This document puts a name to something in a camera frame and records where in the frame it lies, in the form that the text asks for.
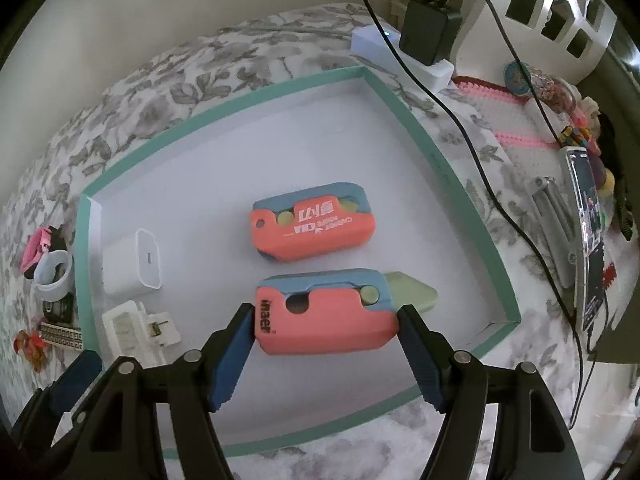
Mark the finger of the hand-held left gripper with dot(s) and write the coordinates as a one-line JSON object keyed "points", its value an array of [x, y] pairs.
{"points": [[75, 380]]}

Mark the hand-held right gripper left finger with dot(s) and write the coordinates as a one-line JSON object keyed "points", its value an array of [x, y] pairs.
{"points": [[230, 360]]}

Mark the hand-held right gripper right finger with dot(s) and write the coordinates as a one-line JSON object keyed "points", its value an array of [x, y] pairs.
{"points": [[420, 360]]}

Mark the gold patterned box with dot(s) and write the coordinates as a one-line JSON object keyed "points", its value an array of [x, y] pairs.
{"points": [[60, 336]]}

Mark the pink blue knife with hole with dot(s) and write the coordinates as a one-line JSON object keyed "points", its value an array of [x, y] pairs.
{"points": [[330, 325]]}

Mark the white charger cube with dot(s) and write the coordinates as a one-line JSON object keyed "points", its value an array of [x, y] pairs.
{"points": [[122, 265]]}

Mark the teal rimmed white tray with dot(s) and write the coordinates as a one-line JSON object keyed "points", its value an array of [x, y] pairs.
{"points": [[225, 150]]}

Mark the toy dog figure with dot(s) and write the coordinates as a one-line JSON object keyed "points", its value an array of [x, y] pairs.
{"points": [[30, 345]]}

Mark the white watch band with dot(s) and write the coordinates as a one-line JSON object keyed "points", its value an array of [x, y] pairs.
{"points": [[45, 287]]}

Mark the grey metal phone stand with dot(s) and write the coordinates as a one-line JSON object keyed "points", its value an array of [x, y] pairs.
{"points": [[550, 210]]}

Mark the smartphone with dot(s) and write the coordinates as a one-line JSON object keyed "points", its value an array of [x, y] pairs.
{"points": [[587, 220]]}

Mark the pink edged crochet mat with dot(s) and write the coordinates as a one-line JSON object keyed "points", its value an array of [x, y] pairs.
{"points": [[500, 110]]}

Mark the grey floral bedsheet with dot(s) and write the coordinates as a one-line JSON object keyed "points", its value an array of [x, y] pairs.
{"points": [[150, 90]]}

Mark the round decorated tin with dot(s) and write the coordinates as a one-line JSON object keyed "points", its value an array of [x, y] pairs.
{"points": [[517, 77]]}

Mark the pile of colourful trinkets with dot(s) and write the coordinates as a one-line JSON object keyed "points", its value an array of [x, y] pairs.
{"points": [[550, 90]]}

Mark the white power strip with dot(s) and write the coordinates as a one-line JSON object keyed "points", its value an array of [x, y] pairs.
{"points": [[370, 40]]}

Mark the black power brick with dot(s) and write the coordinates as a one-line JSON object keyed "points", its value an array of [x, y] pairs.
{"points": [[427, 30]]}

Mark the white lattice furniture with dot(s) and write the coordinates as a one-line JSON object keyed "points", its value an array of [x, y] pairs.
{"points": [[487, 20]]}

